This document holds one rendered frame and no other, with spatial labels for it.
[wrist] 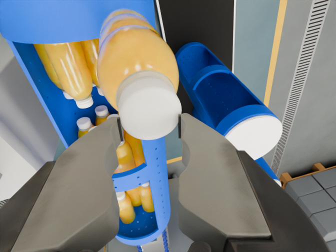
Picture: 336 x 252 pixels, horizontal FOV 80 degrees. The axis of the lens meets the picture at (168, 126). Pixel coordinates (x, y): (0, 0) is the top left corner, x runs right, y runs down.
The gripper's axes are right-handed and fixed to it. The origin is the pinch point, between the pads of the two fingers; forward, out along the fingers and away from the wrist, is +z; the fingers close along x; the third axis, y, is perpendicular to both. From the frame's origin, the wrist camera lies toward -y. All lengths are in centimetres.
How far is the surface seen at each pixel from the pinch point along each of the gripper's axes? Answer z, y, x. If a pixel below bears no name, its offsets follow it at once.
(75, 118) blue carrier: 45, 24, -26
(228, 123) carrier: 57, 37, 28
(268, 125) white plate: 56, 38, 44
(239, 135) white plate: 55, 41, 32
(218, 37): 144, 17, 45
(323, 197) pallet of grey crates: 165, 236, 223
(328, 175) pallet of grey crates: 196, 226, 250
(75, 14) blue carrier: 21.5, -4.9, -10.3
